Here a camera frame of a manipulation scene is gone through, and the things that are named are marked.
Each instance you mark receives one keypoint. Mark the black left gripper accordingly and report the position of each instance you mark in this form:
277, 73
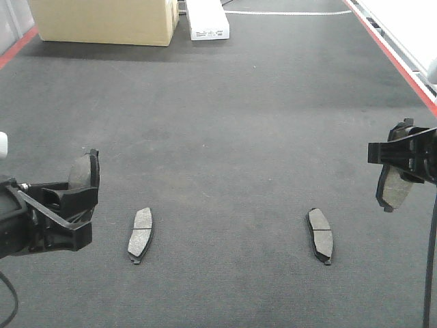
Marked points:
45, 217

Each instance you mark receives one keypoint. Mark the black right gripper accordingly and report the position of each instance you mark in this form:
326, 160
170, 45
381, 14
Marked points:
417, 150

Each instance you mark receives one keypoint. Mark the grey brake pad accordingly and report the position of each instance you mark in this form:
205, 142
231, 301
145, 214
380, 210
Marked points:
321, 236
394, 185
85, 171
141, 236

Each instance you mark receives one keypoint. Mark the white board with red edge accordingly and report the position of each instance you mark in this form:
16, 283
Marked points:
406, 33

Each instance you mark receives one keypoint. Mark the brown cardboard box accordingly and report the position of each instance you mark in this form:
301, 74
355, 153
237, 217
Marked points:
145, 23

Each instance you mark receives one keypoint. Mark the long white carton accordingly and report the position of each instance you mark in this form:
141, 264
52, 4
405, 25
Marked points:
207, 20

